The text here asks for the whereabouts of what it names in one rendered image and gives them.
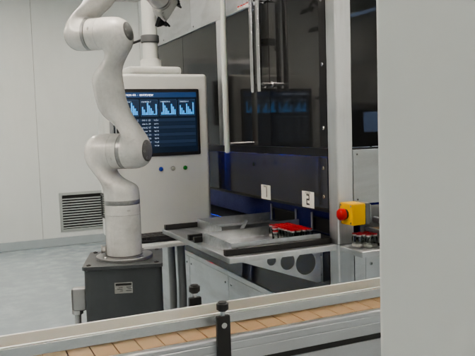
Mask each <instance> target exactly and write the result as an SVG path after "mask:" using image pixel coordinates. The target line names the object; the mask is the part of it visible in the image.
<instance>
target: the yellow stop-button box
mask: <svg viewBox="0 0 475 356"><path fill-rule="evenodd" d="M340 208H344V209H345V210H346V212H347V218H346V219H345V220H341V223H342V224H346V225H352V226H355V225H368V224H370V203H368V202H363V201H348V202H341V203H340Z"/></svg>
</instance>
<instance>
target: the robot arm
mask: <svg viewBox="0 0 475 356"><path fill-rule="evenodd" d="M115 1H121V2H137V1H140V0H83V2H82V4H81V5H80V6H79V7H78V8H77V9H76V10H75V11H74V12H73V13H72V15H71V16H70V18H69V19H68V20H67V22H66V25H65V28H64V39H65V41H66V43H67V44H68V46H70V48H72V49H74V50H76V51H93V50H103V51H104V54H105V55H104V59H103V61H102V62H101V64H100V65H99V66H98V67H97V68H96V70H95V71H94V73H93V77H92V84H93V92H94V96H95V101H96V104H97V106H98V109H99V110H100V113H101V114H102V115H103V116H104V118H106V119H107V120H108V121H110V122H111V123H112V124H113V125H114V126H115V127H116V128H117V130H118V131H119V133H104V134H98V135H95V136H93V137H91V138H90V139H89V140H88V141H87V143H86V146H85V149H84V157H85V160H86V163H87V165H88V166H89V168H90V169H91V171H92V172H93V174H94V175H95V176H96V177H97V178H98V180H99V181H100V183H101V185H102V189H103V193H104V206H105V234H106V245H105V246H102V245H101V254H98V255H97V256H96V260H97V261H100V262H103V263H130V262H136V261H143V260H146V259H149V258H151V257H152V256H153V252H152V251H149V250H145V249H144V248H142V241H141V209H140V195H139V188H138V186H137V185H136V184H135V183H133V182H130V181H129V180H127V179H125V178H123V176H122V175H121V174H120V173H119V172H118V170H117V169H137V168H141V167H144V166H145V165H147V164H148V163H149V162H150V160H151V157H152V151H153V149H152V145H151V142H150V140H149V138H148V136H147V135H146V133H145V131H144V130H143V129H142V127H141V126H140V124H139V123H138V122H137V120H136V119H135V117H134V115H133V114H132V112H131V110H130V108H129V105H128V102H127V98H126V94H125V89H124V82H123V77H122V70H123V66H124V62H125V60H126V58H127V56H128V54H129V52H130V51H131V48H132V46H133V43H134V34H133V30H132V28H131V26H130V24H129V23H128V22H127V21H126V20H125V19H123V18H119V17H102V18H101V16H102V15H103V14H104V13H105V12H106V11H107V10H108V9H109V8H110V7H111V6H112V5H113V3H114V2H115ZM147 2H148V3H149V4H150V5H151V6H152V9H153V12H154V14H155V15H156V17H157V21H156V24H155V26H156V27H161V26H163V25H164V26H165V27H167V26H168V27H170V25H169V24H168V23H167V20H168V18H169V17H170V15H171V14H172V12H173V11H174V9H175V7H176V6H177V7H179V8H182V7H181V5H180V1H179V0H147Z"/></svg>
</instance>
